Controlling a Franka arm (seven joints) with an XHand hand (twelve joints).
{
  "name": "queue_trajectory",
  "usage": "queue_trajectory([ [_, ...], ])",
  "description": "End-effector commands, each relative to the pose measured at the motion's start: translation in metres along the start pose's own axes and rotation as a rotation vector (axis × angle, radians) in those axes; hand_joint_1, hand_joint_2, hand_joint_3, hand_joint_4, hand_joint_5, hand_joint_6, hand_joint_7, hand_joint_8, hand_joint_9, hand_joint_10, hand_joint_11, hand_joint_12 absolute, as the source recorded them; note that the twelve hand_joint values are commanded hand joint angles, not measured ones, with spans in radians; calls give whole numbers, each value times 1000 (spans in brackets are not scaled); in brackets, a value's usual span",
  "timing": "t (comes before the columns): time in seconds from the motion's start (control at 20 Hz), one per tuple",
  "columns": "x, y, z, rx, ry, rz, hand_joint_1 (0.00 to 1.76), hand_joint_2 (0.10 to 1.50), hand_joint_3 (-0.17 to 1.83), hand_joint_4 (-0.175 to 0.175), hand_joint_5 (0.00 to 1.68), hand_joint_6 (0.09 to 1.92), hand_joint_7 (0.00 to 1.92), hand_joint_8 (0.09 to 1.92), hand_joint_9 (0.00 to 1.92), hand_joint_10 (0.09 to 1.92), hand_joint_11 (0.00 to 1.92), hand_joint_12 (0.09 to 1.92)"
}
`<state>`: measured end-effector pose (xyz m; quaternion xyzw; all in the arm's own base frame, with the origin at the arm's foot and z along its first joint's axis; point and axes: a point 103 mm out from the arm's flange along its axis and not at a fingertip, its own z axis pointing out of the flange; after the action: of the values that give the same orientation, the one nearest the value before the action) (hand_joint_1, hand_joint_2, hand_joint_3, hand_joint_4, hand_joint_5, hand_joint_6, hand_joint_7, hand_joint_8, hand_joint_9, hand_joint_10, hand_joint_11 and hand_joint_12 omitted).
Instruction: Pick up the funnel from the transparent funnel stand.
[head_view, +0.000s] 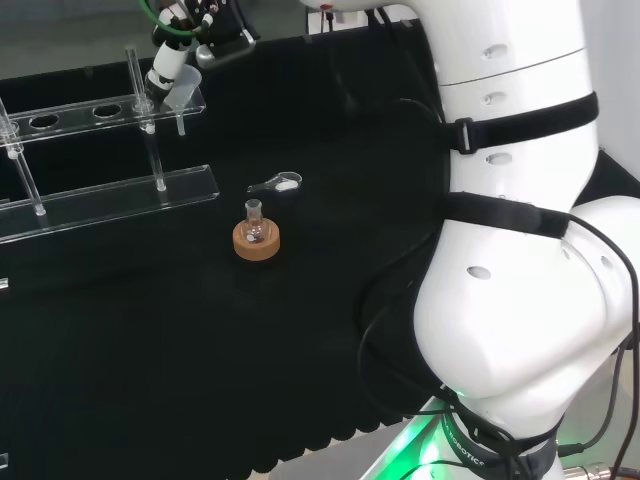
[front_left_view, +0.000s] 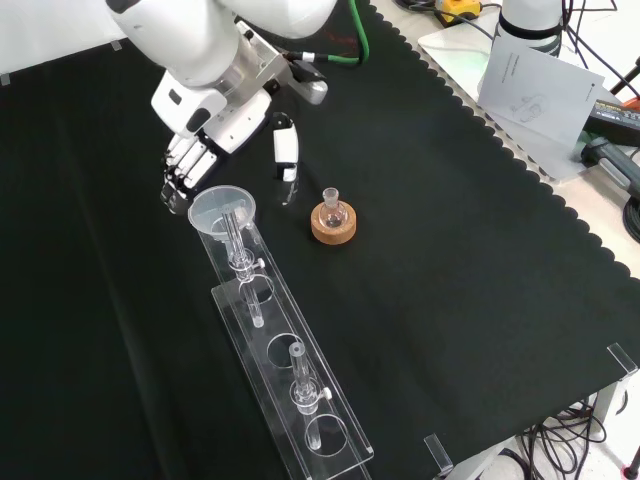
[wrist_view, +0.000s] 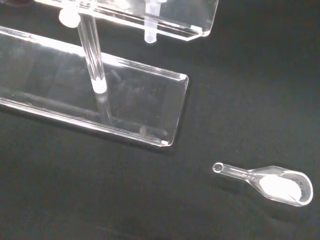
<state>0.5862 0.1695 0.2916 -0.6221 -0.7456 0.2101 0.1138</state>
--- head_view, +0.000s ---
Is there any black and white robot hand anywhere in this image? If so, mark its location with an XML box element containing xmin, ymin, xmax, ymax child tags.
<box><xmin>144</xmin><ymin>0</ymin><xmax>247</xmax><ymax>108</ymax></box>

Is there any glass round-bottom flask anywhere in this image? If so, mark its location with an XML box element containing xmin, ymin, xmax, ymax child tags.
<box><xmin>240</xmin><ymin>198</ymin><xmax>269</xmax><ymax>246</ymax></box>

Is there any translucent plastic funnel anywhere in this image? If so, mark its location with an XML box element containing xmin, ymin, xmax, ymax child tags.
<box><xmin>167</xmin><ymin>67</ymin><xmax>204</xmax><ymax>137</ymax></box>

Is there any black cable with loop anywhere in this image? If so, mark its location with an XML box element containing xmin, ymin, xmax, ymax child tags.
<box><xmin>564</xmin><ymin>212</ymin><xmax>640</xmax><ymax>480</ymax></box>

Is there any black bench cloth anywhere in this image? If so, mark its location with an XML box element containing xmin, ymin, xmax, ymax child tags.
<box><xmin>0</xmin><ymin>18</ymin><xmax>640</xmax><ymax>475</ymax></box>

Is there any clear acrylic funnel stand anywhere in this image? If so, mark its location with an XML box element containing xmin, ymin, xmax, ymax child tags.
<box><xmin>0</xmin><ymin>44</ymin><xmax>220</xmax><ymax>246</ymax></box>

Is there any glass weighing funnel with powder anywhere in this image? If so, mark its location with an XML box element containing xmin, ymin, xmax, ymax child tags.
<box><xmin>247</xmin><ymin>170</ymin><xmax>304</xmax><ymax>195</ymax></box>

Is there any green cable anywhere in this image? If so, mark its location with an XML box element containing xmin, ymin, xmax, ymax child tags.
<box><xmin>138</xmin><ymin>0</ymin><xmax>214</xmax><ymax>36</ymax></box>

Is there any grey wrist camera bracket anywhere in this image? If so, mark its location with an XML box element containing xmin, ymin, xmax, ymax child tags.
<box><xmin>194</xmin><ymin>27</ymin><xmax>260</xmax><ymax>69</ymax></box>

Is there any cork ring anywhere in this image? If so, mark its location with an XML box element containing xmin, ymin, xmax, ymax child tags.
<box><xmin>232</xmin><ymin>219</ymin><xmax>281</xmax><ymax>262</ymax></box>

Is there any long black cable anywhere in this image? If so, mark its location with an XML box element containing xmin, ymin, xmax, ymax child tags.
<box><xmin>357</xmin><ymin>97</ymin><xmax>454</xmax><ymax>421</ymax></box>

